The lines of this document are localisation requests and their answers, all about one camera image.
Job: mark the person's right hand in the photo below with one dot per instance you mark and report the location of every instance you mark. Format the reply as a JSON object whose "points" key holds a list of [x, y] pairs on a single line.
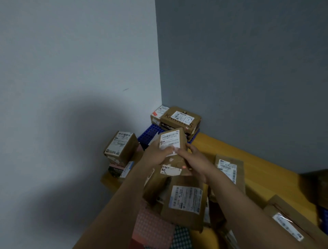
{"points": [[200, 166]]}

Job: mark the small cardboard parcel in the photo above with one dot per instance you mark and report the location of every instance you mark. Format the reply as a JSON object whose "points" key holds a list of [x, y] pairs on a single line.
{"points": [[183, 136], [157, 114]]}

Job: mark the teal sticker sheet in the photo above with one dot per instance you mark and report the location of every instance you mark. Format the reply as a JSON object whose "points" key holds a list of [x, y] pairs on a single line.
{"points": [[182, 238]]}

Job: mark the person's right forearm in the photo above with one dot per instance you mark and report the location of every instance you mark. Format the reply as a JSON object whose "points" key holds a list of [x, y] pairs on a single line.
{"points": [[251, 218]]}

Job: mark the person's left forearm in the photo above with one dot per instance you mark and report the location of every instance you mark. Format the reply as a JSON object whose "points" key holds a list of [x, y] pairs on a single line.
{"points": [[115, 213]]}

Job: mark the box with black KARRIE band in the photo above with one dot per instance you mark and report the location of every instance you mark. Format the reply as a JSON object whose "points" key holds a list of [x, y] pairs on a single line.
{"points": [[179, 125]]}

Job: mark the pink dot sticker sheet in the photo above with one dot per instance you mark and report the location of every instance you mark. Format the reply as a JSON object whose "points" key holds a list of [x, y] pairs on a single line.
{"points": [[151, 228]]}

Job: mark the person's left hand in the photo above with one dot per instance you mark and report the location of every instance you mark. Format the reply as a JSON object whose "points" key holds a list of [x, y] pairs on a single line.
{"points": [[153, 156]]}

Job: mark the box of stack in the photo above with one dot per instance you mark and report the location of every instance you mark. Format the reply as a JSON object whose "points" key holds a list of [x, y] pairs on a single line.
{"points": [[153, 189], [126, 169]]}

